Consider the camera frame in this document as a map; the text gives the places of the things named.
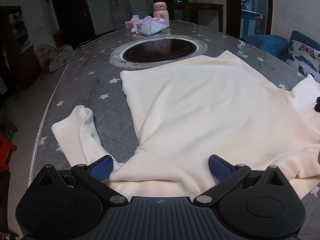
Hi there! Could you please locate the blue sofa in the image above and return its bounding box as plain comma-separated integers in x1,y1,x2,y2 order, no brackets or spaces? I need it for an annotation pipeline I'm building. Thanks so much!
240,30,319,61

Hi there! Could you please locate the blue white cabinet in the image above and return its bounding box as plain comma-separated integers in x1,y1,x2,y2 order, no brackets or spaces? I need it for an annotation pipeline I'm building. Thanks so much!
240,9,265,37

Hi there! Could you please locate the dark wooden side table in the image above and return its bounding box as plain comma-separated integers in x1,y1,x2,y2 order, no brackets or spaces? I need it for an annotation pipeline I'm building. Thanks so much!
183,3,224,33

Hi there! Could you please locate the water dispenser with blue bottle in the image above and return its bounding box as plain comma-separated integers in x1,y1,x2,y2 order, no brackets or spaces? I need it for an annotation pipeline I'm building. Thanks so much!
109,0,123,30

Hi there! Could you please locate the pink thermos bottle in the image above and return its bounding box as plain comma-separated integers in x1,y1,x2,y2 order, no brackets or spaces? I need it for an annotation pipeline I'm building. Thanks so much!
152,2,170,27

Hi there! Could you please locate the cream sweatshirt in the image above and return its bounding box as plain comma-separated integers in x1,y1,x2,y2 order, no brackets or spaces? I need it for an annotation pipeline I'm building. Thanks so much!
51,50,320,199

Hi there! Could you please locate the dark wooden door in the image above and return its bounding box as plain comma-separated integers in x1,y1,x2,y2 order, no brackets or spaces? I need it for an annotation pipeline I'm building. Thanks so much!
52,0,96,48

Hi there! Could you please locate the pink tissue pack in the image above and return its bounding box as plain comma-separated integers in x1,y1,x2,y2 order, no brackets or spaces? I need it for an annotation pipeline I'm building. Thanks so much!
125,15,167,36

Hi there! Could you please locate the white refrigerator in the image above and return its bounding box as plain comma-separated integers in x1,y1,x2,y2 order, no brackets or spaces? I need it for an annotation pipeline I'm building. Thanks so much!
128,0,148,19

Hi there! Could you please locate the pink cartoon folding item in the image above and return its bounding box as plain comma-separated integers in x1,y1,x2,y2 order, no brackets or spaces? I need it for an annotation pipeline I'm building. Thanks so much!
35,44,74,73

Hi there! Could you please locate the butterfly print pillow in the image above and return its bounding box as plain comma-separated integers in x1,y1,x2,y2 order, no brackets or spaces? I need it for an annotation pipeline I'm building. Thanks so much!
285,40,320,82

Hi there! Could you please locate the round black induction cooktop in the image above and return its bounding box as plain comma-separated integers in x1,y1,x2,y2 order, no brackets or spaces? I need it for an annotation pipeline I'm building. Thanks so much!
109,35,208,69

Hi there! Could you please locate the red plastic stool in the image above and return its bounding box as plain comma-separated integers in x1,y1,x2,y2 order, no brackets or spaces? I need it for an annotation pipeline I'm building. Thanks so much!
0,135,17,171

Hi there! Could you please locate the grey star tablecloth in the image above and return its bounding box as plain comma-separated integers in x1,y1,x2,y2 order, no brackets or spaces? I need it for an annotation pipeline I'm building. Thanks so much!
28,19,320,240

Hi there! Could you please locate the black flat bar on table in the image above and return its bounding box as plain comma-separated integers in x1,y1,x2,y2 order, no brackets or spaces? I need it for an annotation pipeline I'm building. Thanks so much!
78,36,105,48

